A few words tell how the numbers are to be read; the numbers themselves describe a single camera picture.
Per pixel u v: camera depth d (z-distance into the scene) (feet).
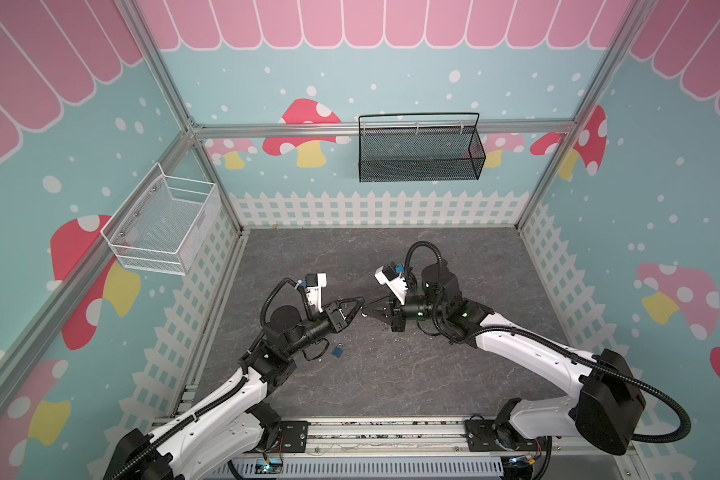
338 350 2.94
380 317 2.19
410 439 2.49
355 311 2.24
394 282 2.09
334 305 2.11
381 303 2.19
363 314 2.29
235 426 1.97
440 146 3.08
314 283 2.19
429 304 2.06
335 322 2.05
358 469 2.34
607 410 1.34
